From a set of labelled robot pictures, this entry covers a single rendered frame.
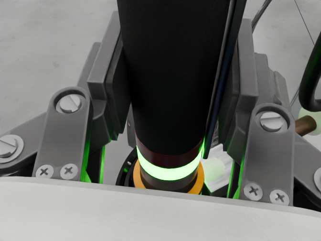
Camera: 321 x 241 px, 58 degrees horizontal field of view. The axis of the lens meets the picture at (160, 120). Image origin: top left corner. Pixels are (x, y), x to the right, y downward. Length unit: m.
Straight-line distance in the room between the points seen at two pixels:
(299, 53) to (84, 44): 1.80
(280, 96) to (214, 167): 0.44
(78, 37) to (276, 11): 1.85
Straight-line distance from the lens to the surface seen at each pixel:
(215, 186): 0.21
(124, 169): 0.45
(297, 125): 0.25
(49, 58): 2.59
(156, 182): 0.15
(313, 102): 0.22
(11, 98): 2.39
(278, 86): 0.66
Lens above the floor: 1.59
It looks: 53 degrees down
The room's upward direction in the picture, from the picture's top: 1 degrees counter-clockwise
